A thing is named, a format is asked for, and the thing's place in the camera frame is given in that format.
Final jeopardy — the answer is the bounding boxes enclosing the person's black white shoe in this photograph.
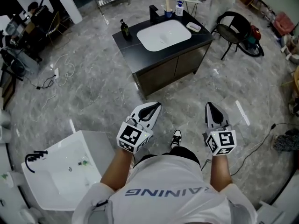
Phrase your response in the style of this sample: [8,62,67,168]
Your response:
[170,129,183,150]

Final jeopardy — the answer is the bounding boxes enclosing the white bathtub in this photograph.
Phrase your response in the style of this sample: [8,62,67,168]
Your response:
[21,130,104,211]

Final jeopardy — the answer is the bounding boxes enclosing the dark fluffy rug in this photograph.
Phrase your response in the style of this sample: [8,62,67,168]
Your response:
[272,128,299,153]

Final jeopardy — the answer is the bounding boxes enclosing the person's black shorts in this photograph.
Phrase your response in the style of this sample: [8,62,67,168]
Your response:
[135,146,201,171]

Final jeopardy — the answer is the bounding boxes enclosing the person's left forearm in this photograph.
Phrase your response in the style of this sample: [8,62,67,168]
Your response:
[100,146,136,192]

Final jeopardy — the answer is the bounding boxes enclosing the round white side table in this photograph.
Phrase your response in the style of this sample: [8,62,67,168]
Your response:
[172,0,213,16]

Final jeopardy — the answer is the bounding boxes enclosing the black cable with adapter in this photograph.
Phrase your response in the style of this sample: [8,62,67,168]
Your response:
[24,74,57,91]

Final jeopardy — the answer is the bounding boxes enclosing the white flat strip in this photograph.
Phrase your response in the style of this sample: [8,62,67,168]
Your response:
[235,99,251,126]

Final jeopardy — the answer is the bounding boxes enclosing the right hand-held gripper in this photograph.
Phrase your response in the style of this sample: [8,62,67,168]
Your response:
[205,102,237,156]

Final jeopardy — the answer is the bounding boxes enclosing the white blue pump bottle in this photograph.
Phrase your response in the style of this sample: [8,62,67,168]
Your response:
[175,0,185,17]

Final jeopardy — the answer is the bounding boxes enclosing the red bag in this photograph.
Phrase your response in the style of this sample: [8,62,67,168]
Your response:
[249,25,263,41]

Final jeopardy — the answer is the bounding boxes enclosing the person's white t-shirt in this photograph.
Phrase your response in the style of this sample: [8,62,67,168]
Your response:
[71,154,258,224]

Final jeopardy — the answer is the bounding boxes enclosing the black sink faucet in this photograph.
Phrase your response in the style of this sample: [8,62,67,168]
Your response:
[149,5,162,25]

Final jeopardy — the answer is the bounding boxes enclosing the black top vanity cabinet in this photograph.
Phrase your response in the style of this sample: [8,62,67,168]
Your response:
[112,9,214,100]

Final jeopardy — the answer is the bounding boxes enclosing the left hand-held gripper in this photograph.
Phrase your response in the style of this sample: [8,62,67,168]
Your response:
[116,102,162,154]

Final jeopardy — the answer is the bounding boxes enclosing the long black cable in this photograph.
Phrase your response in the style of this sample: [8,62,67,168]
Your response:
[200,122,299,176]

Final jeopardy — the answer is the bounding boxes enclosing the gold frame chair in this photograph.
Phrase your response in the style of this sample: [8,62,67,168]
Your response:
[45,10,62,42]

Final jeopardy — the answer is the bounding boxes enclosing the dark pump dispenser bottle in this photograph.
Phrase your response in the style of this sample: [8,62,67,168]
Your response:
[120,19,130,41]

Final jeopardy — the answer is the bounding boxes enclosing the black bathtub faucet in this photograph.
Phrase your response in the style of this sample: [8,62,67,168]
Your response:
[25,150,49,174]

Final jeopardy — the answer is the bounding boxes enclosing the black round chair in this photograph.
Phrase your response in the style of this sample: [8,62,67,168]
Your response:
[211,11,252,61]

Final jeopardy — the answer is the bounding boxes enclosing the white sink basin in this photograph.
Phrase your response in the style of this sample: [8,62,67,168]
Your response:
[136,19,192,52]

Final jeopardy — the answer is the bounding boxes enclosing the person's right forearm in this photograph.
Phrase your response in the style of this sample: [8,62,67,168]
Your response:
[209,153,234,194]

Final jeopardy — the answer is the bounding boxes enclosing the wooden shelf rack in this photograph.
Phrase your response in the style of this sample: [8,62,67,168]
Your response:
[247,0,277,21]

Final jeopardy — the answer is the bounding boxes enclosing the white cable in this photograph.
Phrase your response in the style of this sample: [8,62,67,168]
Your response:
[41,53,76,117]

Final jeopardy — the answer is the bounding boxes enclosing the white soap dish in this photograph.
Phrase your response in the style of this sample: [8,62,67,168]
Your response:
[185,21,202,33]

